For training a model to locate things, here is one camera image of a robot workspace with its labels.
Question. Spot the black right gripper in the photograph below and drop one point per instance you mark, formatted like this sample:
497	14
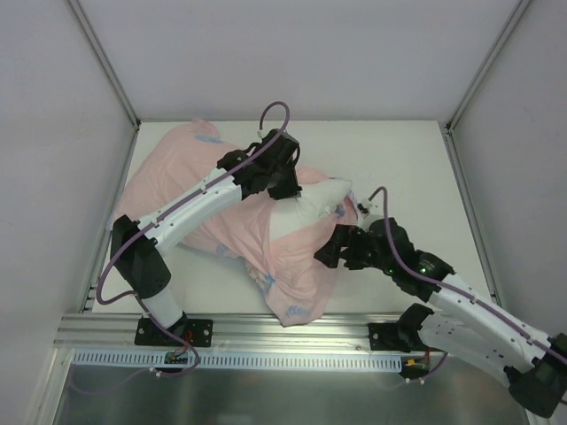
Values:
347	247

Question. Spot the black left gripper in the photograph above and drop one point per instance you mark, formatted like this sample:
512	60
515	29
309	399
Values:
284	187

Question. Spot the blue and pink printed pillowcase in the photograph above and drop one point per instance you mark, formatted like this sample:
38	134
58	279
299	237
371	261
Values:
296	287

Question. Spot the white pillow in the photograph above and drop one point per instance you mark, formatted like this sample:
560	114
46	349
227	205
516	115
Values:
316	202

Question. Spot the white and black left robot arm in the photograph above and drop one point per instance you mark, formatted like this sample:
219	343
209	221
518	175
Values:
138	247

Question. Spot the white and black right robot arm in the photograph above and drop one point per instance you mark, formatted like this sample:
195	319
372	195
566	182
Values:
451	317

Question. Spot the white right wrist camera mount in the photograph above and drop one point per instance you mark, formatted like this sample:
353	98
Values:
365	208

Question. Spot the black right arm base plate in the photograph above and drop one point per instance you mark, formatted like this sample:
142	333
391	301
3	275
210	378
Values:
384	337

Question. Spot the aluminium mounting rail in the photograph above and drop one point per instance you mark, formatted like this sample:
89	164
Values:
333	333

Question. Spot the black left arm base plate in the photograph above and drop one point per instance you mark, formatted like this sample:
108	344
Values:
197	332

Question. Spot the white slotted cable duct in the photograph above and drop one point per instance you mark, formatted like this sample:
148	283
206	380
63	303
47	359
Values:
239	360

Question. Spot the left aluminium frame post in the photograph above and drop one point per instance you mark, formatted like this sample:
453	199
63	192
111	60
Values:
98	51

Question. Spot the aluminium frame post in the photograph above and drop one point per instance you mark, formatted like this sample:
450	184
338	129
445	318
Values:
98	51
500	42

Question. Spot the right aluminium frame post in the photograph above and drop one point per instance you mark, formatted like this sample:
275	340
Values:
500	42

